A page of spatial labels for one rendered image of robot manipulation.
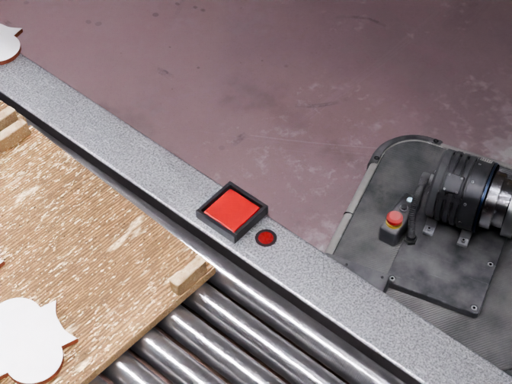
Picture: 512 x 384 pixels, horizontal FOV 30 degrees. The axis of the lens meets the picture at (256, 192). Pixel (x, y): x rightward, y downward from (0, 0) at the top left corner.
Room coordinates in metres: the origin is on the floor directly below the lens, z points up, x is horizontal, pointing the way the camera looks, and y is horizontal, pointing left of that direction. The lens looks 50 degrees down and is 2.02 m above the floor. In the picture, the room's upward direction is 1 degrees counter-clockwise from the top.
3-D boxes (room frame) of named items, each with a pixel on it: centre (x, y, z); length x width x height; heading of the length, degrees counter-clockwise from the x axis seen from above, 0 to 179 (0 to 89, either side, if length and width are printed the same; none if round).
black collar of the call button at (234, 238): (0.88, 0.04, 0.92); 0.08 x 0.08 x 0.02; 49
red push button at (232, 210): (0.88, 0.04, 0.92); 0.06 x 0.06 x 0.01; 49
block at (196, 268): (0.75, 0.09, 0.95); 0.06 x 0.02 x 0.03; 136
